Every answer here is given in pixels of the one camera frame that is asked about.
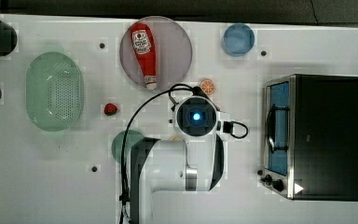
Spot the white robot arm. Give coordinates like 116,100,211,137
123,96,232,224

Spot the silver black toaster oven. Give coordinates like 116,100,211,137
258,74,358,202

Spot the plush orange slice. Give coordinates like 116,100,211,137
200,78,215,95

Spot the green mug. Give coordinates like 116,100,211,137
111,130,144,163

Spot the grey round plate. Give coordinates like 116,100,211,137
119,16,193,91

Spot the dark red plush strawberry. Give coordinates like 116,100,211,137
103,103,118,116

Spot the red plush ketchup bottle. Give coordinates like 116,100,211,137
131,22,157,90

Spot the green oval colander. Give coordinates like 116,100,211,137
26,51,84,132

